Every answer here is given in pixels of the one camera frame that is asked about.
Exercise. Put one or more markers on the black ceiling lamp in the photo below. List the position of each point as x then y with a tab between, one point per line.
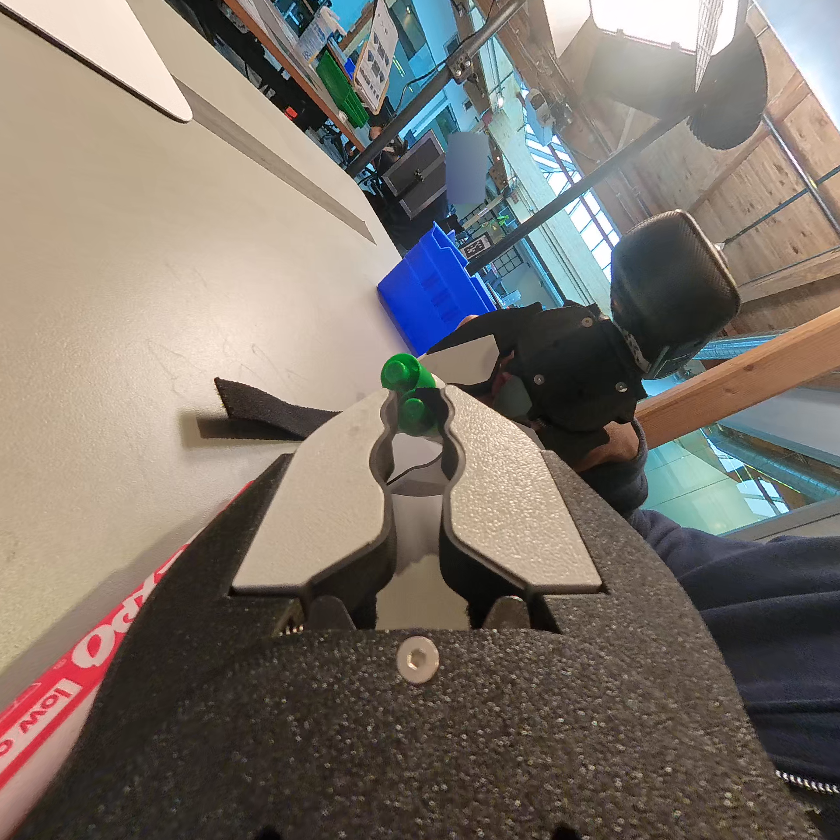
683	66

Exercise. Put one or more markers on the red dry erase marker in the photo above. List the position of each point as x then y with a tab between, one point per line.
79	670

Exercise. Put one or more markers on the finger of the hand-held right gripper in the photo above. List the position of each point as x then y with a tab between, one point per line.
462	358

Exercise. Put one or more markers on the white sign board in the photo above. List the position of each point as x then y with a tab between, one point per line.
377	53

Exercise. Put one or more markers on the green plastic bin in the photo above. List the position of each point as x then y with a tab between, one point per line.
341	89

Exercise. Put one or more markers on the green dry erase marker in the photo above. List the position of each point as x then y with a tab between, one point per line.
407	372
415	414

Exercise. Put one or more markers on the wooden roof beam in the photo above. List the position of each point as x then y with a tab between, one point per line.
748	381

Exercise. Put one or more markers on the black lamp pole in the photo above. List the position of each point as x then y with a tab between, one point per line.
578	197

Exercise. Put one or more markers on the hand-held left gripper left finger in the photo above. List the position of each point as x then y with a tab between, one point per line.
309	519

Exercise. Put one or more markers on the white stand base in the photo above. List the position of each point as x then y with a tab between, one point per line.
105	46

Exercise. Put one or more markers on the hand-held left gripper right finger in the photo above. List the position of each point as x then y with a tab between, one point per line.
525	519

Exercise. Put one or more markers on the blue plastic bin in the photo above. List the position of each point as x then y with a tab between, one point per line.
433	289

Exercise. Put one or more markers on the wooden office table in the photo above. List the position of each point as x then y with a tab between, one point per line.
295	72

